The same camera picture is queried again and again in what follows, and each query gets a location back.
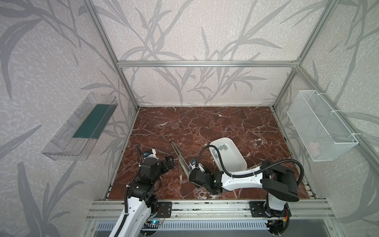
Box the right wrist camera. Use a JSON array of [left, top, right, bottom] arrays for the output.
[[189, 159, 205, 172]]

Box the white wire mesh basket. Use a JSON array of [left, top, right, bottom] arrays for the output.
[[287, 90, 359, 162]]

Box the grey staple strip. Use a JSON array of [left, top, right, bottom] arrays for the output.
[[218, 144, 228, 150]]

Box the pink object in basket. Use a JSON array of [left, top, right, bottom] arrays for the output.
[[307, 141, 320, 153]]

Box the beige black long stapler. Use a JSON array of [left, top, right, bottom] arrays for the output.
[[170, 141, 191, 178]]

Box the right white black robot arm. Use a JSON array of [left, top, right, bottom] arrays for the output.
[[189, 145, 305, 218]]

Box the white oval tray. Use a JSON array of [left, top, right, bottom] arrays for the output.
[[210, 137, 247, 173]]

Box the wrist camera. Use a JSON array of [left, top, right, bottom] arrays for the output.
[[189, 159, 205, 172], [143, 149, 157, 159]]

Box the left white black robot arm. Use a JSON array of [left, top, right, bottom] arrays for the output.
[[110, 146, 175, 237]]

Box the green circuit board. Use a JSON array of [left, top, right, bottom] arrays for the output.
[[144, 220, 164, 229]]

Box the clear plastic wall bin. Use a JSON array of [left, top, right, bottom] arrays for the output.
[[41, 92, 118, 161]]

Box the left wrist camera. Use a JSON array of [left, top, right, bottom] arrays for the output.
[[143, 149, 157, 159]]

